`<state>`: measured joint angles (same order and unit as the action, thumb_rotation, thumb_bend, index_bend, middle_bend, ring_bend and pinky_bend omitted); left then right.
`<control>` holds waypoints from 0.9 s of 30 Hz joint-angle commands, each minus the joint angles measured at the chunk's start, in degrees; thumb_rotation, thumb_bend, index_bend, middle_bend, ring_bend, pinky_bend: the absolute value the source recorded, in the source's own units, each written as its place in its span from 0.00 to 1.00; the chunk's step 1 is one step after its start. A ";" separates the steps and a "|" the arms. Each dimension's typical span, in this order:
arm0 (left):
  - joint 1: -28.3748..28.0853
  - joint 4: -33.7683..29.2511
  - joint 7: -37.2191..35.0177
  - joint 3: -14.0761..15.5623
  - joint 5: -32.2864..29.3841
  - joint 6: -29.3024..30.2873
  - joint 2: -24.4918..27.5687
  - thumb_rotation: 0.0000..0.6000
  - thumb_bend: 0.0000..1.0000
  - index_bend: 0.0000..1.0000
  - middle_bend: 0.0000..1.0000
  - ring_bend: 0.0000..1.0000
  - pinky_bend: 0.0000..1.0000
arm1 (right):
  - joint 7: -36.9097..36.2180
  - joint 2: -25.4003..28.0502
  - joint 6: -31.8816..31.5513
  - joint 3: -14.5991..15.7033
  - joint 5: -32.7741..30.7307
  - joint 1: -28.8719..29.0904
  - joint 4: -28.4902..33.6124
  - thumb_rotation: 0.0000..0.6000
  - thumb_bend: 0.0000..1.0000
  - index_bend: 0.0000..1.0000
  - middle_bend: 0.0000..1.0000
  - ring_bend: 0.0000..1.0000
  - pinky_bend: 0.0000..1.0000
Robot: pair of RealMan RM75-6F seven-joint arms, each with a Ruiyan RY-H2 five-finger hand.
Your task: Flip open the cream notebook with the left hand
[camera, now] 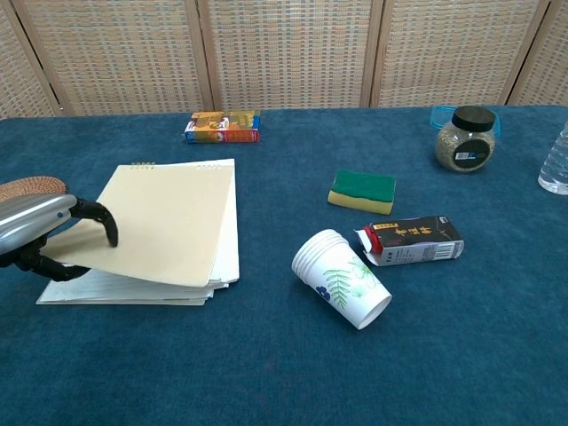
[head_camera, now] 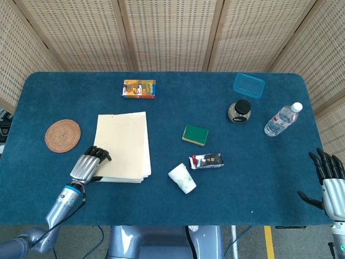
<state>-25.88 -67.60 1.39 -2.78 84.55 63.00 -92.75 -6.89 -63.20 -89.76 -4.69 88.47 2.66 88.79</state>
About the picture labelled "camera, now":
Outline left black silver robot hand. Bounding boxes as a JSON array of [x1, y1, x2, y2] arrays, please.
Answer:
[[0, 193, 120, 283]]

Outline spiral notepad with cream cover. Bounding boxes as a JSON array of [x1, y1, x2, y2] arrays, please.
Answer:
[[35, 159, 241, 307]]

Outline round woven rattan coaster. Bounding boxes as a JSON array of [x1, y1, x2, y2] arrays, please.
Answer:
[[0, 176, 68, 205]]

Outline colourful orange printed box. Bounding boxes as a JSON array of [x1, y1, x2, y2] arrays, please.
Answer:
[[184, 109, 262, 144]]

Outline blue tablecloth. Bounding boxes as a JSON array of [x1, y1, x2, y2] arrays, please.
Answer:
[[0, 105, 568, 426]]

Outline wooden woven folding screen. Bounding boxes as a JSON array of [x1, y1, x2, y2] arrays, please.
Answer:
[[0, 0, 568, 119]]

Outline stacked white leaf-print paper cups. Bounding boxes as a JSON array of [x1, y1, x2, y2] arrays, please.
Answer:
[[290, 228, 393, 331]]

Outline green yellow sponge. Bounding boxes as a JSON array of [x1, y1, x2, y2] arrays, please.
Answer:
[[327, 169, 397, 217]]

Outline black carton with gold lettering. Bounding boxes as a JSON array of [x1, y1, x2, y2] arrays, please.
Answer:
[[353, 215, 466, 267]]

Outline glass jar with black lid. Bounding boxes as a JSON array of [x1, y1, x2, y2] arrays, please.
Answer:
[[434, 106, 497, 174]]

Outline clear plastic water bottle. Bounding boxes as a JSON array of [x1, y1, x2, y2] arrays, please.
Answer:
[[537, 120, 568, 195]]

